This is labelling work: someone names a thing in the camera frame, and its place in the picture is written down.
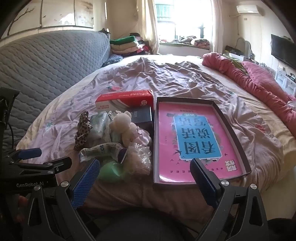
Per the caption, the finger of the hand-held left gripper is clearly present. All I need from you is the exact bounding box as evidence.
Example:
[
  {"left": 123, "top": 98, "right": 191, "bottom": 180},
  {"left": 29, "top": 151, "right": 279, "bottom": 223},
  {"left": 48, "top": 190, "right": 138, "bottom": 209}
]
[
  {"left": 10, "top": 157, "right": 73, "bottom": 178},
  {"left": 9, "top": 148, "right": 42, "bottom": 163}
]

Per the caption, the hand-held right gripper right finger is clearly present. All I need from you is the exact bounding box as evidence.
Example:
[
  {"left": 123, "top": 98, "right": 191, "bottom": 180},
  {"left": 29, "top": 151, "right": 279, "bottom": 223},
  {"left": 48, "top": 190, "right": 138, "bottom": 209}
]
[{"left": 190, "top": 158, "right": 269, "bottom": 241}]

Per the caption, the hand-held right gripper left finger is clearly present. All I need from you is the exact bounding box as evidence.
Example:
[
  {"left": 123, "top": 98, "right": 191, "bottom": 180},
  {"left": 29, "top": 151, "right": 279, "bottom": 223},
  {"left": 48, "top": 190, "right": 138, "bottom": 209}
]
[{"left": 22, "top": 158, "right": 101, "bottom": 241}]

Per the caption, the green sponge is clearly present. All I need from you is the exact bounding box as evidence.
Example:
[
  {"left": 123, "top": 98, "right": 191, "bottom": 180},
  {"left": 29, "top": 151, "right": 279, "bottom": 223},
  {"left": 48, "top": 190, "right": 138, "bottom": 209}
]
[{"left": 97, "top": 161, "right": 130, "bottom": 182}]

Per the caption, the white tube with purple cap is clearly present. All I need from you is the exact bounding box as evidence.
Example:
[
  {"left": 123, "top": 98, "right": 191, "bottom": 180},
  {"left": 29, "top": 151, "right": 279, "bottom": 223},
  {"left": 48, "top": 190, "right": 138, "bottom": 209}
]
[{"left": 80, "top": 142, "right": 127, "bottom": 164}]

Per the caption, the leopard print scrunchie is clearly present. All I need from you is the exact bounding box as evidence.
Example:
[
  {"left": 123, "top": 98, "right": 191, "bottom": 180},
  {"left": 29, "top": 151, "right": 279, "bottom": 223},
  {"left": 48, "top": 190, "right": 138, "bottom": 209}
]
[{"left": 74, "top": 111, "right": 93, "bottom": 151}]

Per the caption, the clear plastic bag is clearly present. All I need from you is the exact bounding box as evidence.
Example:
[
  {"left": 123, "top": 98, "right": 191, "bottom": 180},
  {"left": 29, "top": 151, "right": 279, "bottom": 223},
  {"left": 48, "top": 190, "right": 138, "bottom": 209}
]
[{"left": 125, "top": 141, "right": 152, "bottom": 176}]

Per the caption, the pale green tissue pack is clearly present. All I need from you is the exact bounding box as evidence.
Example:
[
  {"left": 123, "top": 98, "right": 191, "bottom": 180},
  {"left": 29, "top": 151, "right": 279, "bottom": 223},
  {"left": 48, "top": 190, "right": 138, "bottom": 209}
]
[{"left": 90, "top": 112, "right": 110, "bottom": 142}]

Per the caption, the cream teddy bear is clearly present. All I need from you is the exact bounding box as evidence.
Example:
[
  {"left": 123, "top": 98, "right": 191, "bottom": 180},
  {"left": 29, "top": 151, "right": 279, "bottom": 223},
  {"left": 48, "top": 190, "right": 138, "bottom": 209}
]
[{"left": 109, "top": 111, "right": 139, "bottom": 149}]

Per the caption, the dark shallow box tray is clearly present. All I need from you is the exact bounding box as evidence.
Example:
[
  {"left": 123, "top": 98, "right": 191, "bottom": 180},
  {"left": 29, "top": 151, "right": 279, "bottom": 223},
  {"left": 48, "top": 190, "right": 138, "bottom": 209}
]
[{"left": 153, "top": 97, "right": 252, "bottom": 185}]

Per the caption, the pink book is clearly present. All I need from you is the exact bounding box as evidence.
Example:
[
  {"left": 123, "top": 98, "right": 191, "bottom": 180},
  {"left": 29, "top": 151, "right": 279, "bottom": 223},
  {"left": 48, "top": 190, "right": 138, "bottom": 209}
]
[{"left": 158, "top": 102, "right": 244, "bottom": 183}]

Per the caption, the grey quilted headboard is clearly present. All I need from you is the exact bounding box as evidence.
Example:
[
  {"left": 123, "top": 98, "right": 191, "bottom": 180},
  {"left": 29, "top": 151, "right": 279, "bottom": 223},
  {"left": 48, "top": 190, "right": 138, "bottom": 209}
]
[{"left": 0, "top": 30, "right": 111, "bottom": 149}]

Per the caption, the dark blue box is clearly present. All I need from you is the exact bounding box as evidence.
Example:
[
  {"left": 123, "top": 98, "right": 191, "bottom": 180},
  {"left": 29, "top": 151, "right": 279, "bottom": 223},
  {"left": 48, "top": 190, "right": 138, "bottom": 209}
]
[{"left": 129, "top": 107, "right": 153, "bottom": 137}]

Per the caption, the red and white box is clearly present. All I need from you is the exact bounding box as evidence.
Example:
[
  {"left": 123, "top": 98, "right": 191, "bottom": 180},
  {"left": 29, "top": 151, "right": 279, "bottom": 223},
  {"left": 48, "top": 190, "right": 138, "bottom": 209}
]
[{"left": 95, "top": 90, "right": 154, "bottom": 112}]

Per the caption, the lilac bedspread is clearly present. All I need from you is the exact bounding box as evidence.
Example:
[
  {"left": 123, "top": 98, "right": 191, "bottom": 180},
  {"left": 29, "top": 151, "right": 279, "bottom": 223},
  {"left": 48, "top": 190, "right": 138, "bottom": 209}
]
[{"left": 16, "top": 56, "right": 296, "bottom": 218}]

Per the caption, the pink quilt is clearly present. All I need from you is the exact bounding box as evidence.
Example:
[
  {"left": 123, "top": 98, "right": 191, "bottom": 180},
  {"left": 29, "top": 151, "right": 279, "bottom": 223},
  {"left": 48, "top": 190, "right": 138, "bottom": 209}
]
[{"left": 202, "top": 52, "right": 296, "bottom": 144}]

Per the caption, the dark patterned pillow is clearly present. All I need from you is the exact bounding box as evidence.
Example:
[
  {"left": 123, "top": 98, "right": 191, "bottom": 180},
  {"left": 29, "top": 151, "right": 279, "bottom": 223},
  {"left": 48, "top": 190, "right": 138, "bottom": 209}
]
[{"left": 102, "top": 54, "right": 123, "bottom": 67}]

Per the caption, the green cloth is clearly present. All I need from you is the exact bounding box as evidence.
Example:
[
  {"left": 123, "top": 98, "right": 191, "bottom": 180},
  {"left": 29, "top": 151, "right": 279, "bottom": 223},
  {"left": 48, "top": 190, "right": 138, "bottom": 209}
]
[{"left": 229, "top": 54, "right": 245, "bottom": 70}]

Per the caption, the white drawer cabinet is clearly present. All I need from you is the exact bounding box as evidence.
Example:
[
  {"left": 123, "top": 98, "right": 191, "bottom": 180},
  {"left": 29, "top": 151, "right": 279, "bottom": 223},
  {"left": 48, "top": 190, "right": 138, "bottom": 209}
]
[{"left": 276, "top": 67, "right": 296, "bottom": 95}]

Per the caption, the bedding on windowsill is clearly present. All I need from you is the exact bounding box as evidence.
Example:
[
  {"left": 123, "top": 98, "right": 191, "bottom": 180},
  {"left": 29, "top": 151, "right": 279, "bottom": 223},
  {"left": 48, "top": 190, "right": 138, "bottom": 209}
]
[{"left": 172, "top": 36, "right": 211, "bottom": 49}]

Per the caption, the stack of folded clothes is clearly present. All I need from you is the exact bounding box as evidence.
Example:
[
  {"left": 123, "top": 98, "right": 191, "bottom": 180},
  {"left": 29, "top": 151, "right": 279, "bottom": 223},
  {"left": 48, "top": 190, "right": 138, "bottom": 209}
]
[{"left": 110, "top": 35, "right": 151, "bottom": 56}]

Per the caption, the black television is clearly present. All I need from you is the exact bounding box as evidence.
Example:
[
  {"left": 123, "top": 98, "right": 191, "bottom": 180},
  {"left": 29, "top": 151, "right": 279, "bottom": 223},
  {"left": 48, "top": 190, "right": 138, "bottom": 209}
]
[{"left": 271, "top": 34, "right": 296, "bottom": 69}]

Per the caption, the cream curtain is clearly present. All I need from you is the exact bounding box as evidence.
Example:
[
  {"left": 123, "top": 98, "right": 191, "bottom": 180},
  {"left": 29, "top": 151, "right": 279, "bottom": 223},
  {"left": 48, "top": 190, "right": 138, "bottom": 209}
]
[
  {"left": 136, "top": 0, "right": 160, "bottom": 55},
  {"left": 209, "top": 0, "right": 223, "bottom": 55}
]

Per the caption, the white air conditioner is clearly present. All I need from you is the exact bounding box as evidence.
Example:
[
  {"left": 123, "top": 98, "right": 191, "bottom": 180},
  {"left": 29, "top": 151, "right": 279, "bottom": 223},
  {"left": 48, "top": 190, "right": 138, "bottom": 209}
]
[{"left": 236, "top": 4, "right": 258, "bottom": 14}]

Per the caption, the black cable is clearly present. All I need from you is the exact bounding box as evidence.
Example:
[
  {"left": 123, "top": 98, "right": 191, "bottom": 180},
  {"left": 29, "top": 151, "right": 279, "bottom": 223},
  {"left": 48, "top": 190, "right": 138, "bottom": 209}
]
[{"left": 7, "top": 120, "right": 15, "bottom": 149}]

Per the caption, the blossom wall panel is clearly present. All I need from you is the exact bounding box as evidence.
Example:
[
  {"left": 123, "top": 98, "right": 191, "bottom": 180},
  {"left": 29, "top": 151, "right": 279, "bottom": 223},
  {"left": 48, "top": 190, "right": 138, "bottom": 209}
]
[{"left": 0, "top": 0, "right": 95, "bottom": 39}]

